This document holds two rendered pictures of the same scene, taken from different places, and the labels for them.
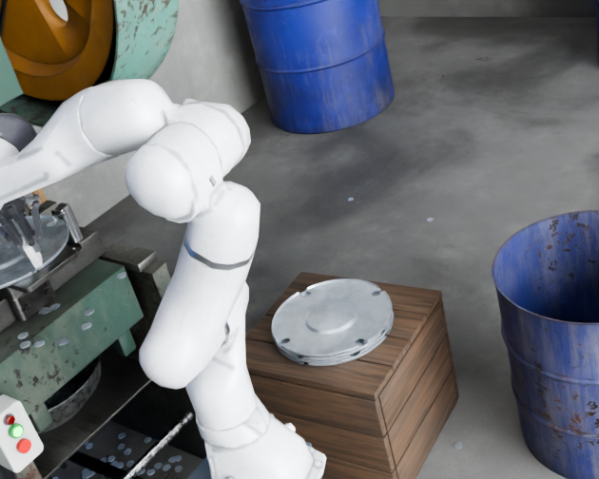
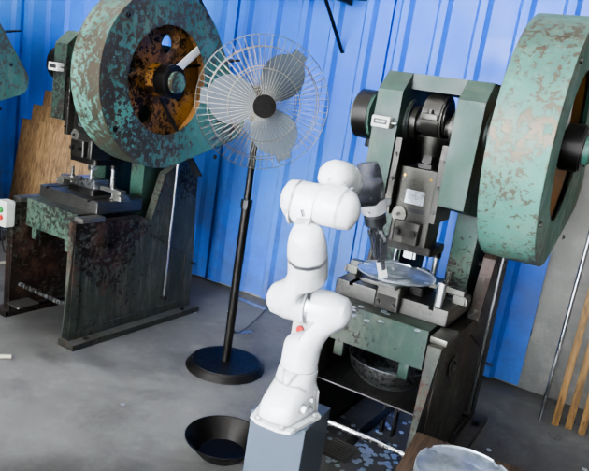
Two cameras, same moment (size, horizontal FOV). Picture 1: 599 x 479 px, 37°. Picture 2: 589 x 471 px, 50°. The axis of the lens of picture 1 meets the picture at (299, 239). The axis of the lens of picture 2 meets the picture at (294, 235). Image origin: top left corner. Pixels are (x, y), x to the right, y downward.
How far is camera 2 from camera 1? 164 cm
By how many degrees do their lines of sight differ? 71
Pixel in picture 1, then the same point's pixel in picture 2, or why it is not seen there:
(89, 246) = (438, 314)
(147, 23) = (506, 205)
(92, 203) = not seen: outside the picture
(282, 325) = (452, 450)
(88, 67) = not seen: hidden behind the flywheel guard
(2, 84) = (454, 198)
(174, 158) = (293, 186)
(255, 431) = (283, 378)
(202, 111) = (337, 189)
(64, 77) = not seen: hidden behind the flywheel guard
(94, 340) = (385, 347)
